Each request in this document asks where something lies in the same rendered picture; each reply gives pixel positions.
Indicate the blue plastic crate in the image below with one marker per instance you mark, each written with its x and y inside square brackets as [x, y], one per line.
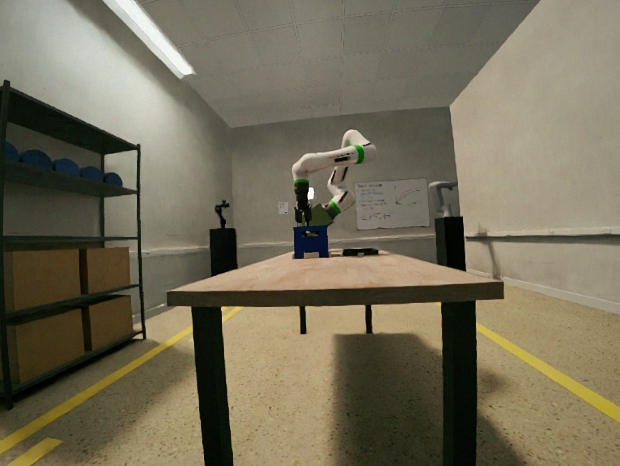
[310, 244]

